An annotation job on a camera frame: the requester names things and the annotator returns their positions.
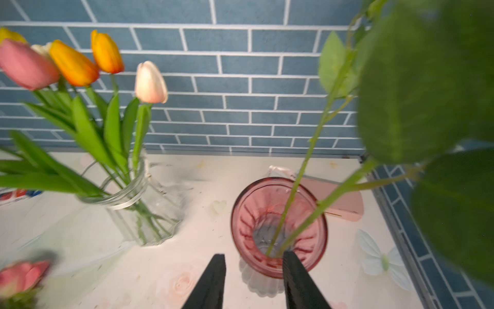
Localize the small pink rose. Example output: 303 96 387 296
1 261 51 308

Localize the orange tulip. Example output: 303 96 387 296
91 30 125 74
49 40 100 87

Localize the white tulip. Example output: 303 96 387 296
31 42 52 59

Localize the cream rose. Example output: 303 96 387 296
265 1 387 258

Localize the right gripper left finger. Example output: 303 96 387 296
182 254 226 309

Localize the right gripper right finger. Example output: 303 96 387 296
283 251 331 309

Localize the clear glass vase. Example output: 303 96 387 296
78 151 186 247

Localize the yellow tulip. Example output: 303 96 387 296
0 27 28 45

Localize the pale pink tulip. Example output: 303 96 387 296
132 61 169 170

